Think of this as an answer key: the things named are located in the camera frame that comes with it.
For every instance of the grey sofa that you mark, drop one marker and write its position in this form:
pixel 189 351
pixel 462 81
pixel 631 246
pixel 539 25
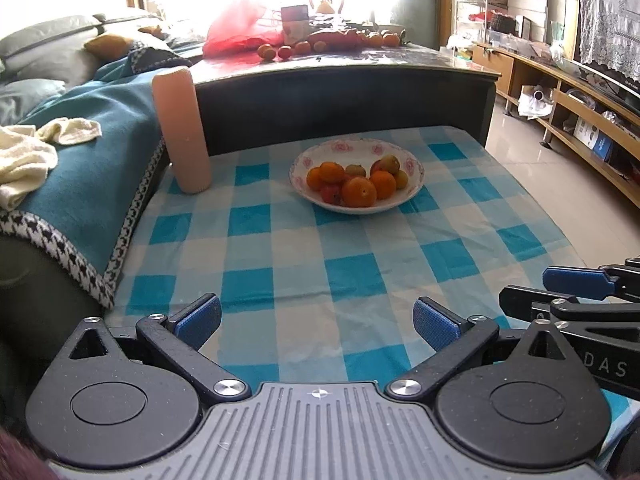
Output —
pixel 45 60

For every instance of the dark coffee table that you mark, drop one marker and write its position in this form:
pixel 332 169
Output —
pixel 248 103

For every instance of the white floral plate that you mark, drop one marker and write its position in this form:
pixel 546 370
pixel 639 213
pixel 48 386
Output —
pixel 364 152

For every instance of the small yellow-green fruit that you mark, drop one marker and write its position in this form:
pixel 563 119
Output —
pixel 401 179

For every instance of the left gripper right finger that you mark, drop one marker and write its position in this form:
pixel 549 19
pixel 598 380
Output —
pixel 459 344

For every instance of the white cloth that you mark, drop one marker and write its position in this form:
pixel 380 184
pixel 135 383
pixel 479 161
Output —
pixel 28 154

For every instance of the red plastic bag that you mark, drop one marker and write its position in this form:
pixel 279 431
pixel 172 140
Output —
pixel 244 27

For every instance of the pink ribbed cylinder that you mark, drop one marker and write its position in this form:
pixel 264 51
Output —
pixel 179 116

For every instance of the brownish green fruit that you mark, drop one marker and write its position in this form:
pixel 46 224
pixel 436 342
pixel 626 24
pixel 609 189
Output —
pixel 355 171

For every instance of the orange tangerine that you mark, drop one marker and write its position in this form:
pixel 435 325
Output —
pixel 384 183
pixel 314 180
pixel 331 172

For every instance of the red cherry tomato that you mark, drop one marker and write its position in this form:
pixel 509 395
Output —
pixel 331 193

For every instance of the teal houndstooth-trimmed blanket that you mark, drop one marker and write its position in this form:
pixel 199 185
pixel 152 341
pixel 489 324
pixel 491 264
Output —
pixel 84 214

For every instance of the blue checkered tablecloth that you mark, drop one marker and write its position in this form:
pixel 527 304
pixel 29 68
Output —
pixel 309 295

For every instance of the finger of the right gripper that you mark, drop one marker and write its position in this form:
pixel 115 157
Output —
pixel 621 281
pixel 528 304

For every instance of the yellowish small fruit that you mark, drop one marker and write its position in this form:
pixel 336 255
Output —
pixel 389 163

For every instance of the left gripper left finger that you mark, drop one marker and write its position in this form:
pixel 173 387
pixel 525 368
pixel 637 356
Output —
pixel 174 343

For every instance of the large red-orange tomato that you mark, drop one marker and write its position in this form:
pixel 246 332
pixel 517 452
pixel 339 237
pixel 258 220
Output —
pixel 358 192

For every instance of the wooden tv shelf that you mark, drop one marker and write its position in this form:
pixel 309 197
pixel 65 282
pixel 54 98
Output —
pixel 573 100

